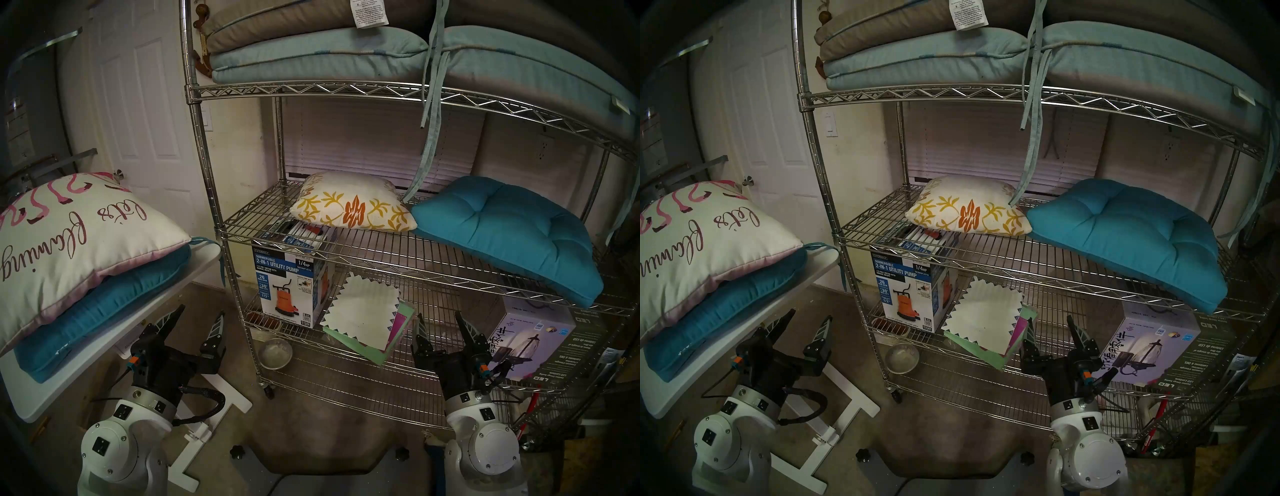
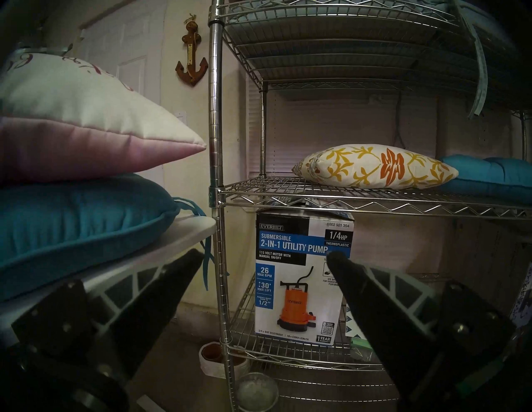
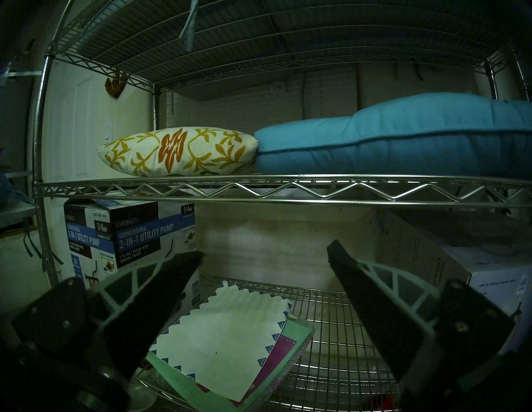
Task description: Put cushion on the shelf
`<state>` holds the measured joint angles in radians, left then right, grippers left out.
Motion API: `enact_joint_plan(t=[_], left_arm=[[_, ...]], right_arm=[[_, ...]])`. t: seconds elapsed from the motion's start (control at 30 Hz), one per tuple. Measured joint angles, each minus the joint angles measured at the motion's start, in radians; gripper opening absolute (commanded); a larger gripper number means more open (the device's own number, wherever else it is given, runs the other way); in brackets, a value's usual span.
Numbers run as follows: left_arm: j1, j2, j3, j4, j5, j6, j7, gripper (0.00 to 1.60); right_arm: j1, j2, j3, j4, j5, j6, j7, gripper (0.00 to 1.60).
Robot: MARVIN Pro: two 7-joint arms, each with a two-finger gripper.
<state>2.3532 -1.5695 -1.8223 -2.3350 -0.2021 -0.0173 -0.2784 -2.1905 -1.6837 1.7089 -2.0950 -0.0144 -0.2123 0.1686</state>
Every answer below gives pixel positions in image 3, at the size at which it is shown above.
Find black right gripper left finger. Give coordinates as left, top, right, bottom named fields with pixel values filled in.
left=12, top=250, right=206, bottom=382

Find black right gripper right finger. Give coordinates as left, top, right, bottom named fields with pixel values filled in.
left=326, top=240, right=516, bottom=395

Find floral print throw pillow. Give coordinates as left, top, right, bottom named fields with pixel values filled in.
left=98, top=127, right=259, bottom=177

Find light blue patio cushion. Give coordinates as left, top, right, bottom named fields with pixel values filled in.
left=75, top=0, right=499, bottom=54

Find utility pump cardboard box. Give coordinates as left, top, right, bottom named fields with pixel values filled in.
left=64, top=199, right=201, bottom=310

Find red plastic item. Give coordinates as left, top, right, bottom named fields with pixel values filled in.
left=366, top=395, right=393, bottom=412

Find white zigzag edged envelope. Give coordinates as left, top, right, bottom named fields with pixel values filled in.
left=150, top=280, right=293, bottom=401

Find zigzag-edged paper sheets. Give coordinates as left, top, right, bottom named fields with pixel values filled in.
left=145, top=318, right=315, bottom=412

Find lamp picture cardboard box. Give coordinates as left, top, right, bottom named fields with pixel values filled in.
left=376, top=208, right=532, bottom=353

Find magenta paper sheet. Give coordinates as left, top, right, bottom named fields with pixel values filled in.
left=195, top=334, right=298, bottom=407

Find white rolling side table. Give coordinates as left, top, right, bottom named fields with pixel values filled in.
left=0, top=203, right=38, bottom=228

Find white panel door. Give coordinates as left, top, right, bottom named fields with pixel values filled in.
left=42, top=62, right=154, bottom=200

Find chrome wire shelf rack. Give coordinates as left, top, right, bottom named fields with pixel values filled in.
left=32, top=0, right=532, bottom=412

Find brown anchor wall ornament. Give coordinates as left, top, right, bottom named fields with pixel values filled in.
left=104, top=69, right=126, bottom=99

